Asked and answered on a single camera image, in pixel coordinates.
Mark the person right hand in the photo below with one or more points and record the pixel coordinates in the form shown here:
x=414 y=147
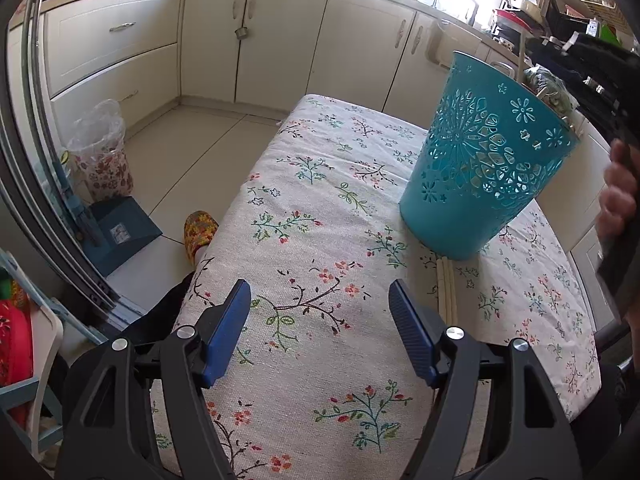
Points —
x=618 y=197

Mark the teal perforated basket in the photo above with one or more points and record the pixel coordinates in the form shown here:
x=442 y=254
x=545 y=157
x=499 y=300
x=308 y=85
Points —
x=491 y=149

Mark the floral tablecloth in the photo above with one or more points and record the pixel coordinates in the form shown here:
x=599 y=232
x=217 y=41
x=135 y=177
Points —
x=319 y=385

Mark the white blue shelf rack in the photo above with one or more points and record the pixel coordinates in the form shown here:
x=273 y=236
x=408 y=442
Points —
x=31 y=334

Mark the blue dustpan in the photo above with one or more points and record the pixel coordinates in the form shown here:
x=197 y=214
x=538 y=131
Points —
x=112 y=231

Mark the green vegetable bag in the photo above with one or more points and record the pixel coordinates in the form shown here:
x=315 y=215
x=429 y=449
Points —
x=550 y=89

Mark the yellow slipper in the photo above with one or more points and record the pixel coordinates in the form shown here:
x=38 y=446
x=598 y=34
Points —
x=198 y=231

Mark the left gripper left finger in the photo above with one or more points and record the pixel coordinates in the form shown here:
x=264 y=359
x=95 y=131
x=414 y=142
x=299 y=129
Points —
x=111 y=433

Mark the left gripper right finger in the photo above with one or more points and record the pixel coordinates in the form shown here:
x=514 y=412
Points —
x=495 y=414

